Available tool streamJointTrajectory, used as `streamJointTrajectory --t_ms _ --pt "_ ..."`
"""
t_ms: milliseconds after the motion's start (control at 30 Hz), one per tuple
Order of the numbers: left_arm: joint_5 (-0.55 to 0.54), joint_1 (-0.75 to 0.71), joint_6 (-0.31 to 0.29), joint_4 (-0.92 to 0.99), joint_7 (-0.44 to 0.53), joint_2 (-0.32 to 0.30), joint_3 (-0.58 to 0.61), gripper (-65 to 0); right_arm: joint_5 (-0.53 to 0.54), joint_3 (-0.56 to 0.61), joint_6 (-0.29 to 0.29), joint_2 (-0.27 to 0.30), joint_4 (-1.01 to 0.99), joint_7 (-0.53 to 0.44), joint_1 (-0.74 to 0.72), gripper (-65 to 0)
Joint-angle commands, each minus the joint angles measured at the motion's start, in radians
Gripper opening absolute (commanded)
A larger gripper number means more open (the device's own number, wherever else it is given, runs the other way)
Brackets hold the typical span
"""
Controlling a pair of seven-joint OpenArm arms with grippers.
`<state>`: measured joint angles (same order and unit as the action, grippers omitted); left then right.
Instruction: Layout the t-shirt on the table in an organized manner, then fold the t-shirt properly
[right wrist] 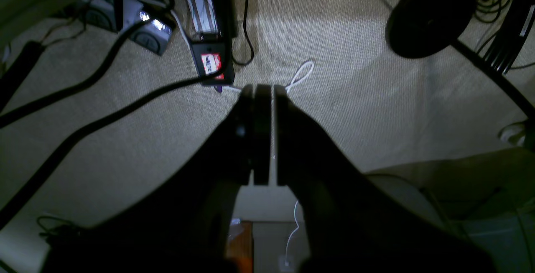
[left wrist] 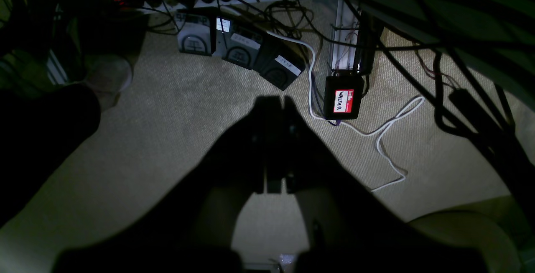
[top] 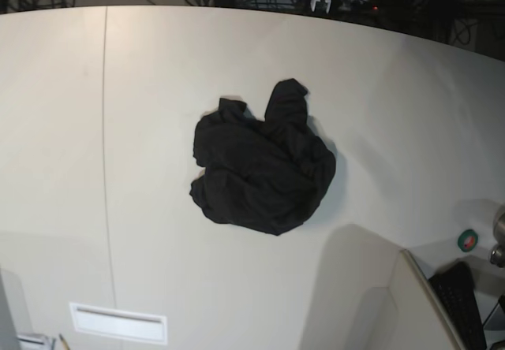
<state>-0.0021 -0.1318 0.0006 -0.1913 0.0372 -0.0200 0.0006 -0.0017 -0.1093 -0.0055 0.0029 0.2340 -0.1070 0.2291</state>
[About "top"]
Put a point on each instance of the black t-shirt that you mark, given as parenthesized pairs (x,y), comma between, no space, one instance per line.
(269,176)

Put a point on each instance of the green tape roll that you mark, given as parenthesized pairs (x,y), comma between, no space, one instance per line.
(467,240)

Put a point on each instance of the black keyboard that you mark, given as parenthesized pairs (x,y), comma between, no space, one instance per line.
(454,288)

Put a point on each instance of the pencil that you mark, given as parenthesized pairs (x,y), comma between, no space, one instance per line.
(64,343)

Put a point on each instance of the silver metal cylinder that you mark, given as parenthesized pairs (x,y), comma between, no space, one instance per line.
(497,256)

